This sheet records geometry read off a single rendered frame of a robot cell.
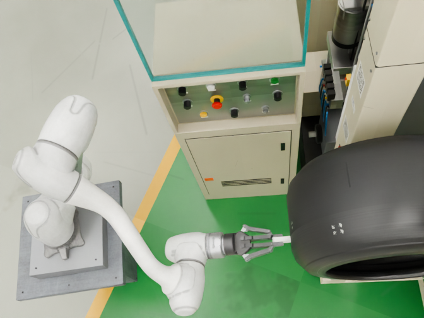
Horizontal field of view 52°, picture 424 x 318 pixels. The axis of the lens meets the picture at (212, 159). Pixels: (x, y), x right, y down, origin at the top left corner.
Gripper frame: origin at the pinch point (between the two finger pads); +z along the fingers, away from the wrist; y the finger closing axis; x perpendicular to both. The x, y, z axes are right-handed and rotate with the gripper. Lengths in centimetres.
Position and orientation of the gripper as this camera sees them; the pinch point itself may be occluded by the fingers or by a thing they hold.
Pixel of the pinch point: (283, 240)
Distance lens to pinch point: 150.3
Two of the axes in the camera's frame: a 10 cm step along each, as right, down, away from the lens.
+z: 9.6, -1.3, -2.4
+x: 2.7, 3.9, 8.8
